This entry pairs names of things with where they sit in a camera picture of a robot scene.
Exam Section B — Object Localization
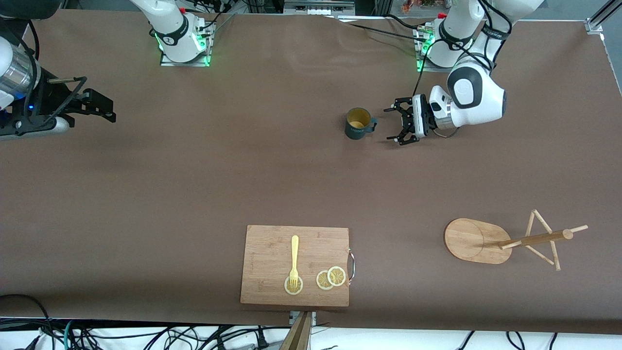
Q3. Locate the dark teal cup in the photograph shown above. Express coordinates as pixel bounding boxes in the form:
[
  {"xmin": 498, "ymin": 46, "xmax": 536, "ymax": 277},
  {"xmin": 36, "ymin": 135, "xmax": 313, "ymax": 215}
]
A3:
[{"xmin": 345, "ymin": 107, "xmax": 378, "ymax": 140}]

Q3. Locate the teal cable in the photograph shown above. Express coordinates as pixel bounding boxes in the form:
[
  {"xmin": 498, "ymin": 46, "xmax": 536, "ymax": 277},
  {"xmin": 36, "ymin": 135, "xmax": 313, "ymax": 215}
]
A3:
[{"xmin": 64, "ymin": 319, "xmax": 79, "ymax": 350}]

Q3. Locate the black cable on table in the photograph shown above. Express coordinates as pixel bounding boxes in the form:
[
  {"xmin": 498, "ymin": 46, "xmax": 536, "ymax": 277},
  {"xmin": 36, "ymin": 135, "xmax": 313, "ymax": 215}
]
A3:
[{"xmin": 335, "ymin": 14, "xmax": 429, "ymax": 43}]

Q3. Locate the wooden post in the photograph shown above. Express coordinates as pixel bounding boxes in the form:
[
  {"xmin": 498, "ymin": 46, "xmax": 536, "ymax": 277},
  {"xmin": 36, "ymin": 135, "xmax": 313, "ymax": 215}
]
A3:
[{"xmin": 279, "ymin": 311, "xmax": 312, "ymax": 350}]

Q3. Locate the wooden cup rack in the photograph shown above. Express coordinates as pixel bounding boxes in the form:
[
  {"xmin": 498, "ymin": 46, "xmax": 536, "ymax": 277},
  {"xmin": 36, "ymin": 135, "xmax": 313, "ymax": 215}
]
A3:
[{"xmin": 444, "ymin": 209, "xmax": 588, "ymax": 271}]

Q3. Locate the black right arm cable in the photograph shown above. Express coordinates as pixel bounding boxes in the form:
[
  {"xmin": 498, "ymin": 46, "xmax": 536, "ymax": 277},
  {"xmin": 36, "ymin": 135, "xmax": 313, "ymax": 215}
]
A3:
[{"xmin": 19, "ymin": 19, "xmax": 89, "ymax": 128}]

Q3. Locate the yellow plastic fork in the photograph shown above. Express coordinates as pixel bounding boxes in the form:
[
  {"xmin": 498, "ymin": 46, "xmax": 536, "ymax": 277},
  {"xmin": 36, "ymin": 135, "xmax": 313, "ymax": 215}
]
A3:
[{"xmin": 289, "ymin": 235, "xmax": 300, "ymax": 290}]

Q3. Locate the black looped cable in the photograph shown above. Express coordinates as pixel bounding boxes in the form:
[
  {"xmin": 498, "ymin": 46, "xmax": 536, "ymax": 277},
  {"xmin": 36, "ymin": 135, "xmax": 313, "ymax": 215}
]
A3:
[{"xmin": 0, "ymin": 294, "xmax": 55, "ymax": 337}]

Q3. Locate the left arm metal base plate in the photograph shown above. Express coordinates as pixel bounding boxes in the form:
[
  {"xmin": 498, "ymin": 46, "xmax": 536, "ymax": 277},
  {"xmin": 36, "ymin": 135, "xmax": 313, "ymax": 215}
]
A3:
[{"xmin": 416, "ymin": 27, "xmax": 468, "ymax": 73}]

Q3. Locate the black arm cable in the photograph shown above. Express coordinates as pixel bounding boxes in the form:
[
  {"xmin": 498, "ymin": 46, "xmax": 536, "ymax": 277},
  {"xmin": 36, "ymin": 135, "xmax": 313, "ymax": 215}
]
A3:
[
  {"xmin": 412, "ymin": 0, "xmax": 513, "ymax": 139},
  {"xmin": 19, "ymin": 19, "xmax": 89, "ymax": 128}
]

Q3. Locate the bamboo cutting board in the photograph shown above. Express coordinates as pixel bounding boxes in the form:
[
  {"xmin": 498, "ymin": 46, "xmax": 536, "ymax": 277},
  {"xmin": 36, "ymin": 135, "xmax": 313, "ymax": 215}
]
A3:
[{"xmin": 240, "ymin": 225, "xmax": 350, "ymax": 307}]

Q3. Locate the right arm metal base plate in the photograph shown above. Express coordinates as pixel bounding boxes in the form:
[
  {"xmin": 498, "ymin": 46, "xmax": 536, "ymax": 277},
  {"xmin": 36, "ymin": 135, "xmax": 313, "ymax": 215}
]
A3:
[{"xmin": 160, "ymin": 19, "xmax": 213, "ymax": 67}]

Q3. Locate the grey power strip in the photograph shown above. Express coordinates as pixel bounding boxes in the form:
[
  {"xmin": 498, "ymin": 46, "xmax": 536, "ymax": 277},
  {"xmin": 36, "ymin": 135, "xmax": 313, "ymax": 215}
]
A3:
[{"xmin": 284, "ymin": 0, "xmax": 355, "ymax": 15}]

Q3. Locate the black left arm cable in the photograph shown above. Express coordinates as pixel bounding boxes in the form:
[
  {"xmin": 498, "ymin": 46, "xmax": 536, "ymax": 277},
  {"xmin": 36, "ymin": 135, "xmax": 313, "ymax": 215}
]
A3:
[{"xmin": 412, "ymin": 0, "xmax": 513, "ymax": 139}]

